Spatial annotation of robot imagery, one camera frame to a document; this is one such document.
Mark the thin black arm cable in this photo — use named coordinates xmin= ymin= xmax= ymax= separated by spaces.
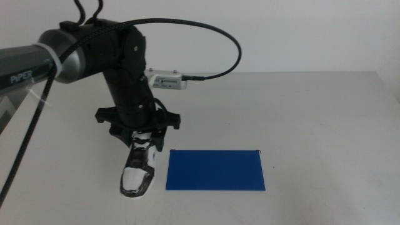
xmin=73 ymin=0 xmax=87 ymax=26
xmin=91 ymin=0 xmax=104 ymax=23

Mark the silver white wrist camera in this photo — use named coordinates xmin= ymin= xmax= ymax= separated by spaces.
xmin=144 ymin=67 xmax=189 ymax=91

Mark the white cable tie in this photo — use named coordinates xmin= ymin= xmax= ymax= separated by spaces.
xmin=36 ymin=42 xmax=64 ymax=83

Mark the blue rectangular mat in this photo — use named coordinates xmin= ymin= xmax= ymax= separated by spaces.
xmin=165 ymin=149 xmax=266 ymax=191

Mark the black and white shoe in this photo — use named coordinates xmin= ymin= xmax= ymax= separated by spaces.
xmin=119 ymin=131 xmax=158 ymax=199

